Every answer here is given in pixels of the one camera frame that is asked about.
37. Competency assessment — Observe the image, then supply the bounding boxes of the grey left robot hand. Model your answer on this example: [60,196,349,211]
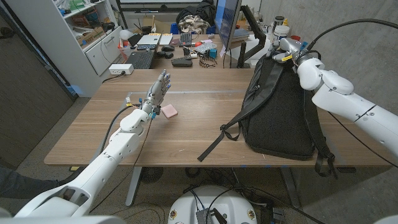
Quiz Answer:
[140,69,172,116]

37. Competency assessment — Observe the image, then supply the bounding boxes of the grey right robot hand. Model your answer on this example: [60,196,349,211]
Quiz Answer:
[266,37,309,65]

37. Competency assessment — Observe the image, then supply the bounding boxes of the black backpack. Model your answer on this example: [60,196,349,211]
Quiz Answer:
[197,55,338,179]

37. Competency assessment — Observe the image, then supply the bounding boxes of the white canister blue label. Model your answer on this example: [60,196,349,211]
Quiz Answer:
[272,25,290,40]

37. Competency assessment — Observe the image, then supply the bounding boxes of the small pink pad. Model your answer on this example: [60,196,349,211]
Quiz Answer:
[160,104,179,119]

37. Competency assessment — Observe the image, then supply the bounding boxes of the dark lidded bottle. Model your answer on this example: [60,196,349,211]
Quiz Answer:
[272,16,285,32]

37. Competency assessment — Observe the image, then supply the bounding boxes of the black laptop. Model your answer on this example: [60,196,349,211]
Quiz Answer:
[124,30,164,70]

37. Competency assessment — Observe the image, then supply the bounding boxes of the black oblong case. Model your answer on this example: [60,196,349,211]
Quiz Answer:
[171,58,193,68]

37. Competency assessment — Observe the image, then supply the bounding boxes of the white power strip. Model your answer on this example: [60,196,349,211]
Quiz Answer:
[108,63,135,76]

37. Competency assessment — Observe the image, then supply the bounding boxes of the white open laptop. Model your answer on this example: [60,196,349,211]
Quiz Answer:
[136,33,174,46]

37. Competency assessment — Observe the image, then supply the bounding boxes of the black keyboard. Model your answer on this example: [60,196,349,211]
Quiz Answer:
[178,32,193,48]

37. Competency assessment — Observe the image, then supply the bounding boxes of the clear plastic package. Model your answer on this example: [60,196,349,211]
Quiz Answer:
[194,42,218,54]

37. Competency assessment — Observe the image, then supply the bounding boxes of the white round lamp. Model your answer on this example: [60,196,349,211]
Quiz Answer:
[119,29,135,41]

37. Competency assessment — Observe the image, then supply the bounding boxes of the computer monitor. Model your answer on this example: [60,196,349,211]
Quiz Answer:
[214,0,243,52]

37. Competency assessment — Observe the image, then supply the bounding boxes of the black round fan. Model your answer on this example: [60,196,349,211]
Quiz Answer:
[139,167,164,184]

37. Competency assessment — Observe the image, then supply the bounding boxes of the cardboard box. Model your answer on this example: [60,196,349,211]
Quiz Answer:
[76,27,106,47]

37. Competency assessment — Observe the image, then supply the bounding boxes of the pile of dark clothes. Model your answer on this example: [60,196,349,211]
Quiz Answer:
[175,1,217,34]

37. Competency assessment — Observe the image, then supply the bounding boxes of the whiteboard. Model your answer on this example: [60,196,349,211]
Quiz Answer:
[118,0,206,13]

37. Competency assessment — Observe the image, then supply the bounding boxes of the grey table leg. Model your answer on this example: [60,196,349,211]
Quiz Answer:
[279,167,301,209]
[125,167,143,207]

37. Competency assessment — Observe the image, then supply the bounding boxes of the white shelf cabinet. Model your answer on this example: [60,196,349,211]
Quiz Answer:
[6,0,124,97]

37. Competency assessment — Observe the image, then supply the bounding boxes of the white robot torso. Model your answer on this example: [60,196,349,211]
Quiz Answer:
[167,185,258,224]

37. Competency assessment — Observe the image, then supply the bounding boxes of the person's dark trouser leg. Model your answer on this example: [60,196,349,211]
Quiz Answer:
[0,166,85,200]

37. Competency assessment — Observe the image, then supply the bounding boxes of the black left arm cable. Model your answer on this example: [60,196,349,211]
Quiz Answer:
[98,104,141,156]

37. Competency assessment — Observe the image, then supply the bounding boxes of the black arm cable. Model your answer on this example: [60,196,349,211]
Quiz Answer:
[98,104,141,156]
[306,18,398,50]

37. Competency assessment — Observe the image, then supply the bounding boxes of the black wire coil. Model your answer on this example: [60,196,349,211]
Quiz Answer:
[198,57,217,68]

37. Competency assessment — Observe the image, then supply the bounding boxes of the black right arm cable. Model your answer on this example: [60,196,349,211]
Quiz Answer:
[306,18,398,50]

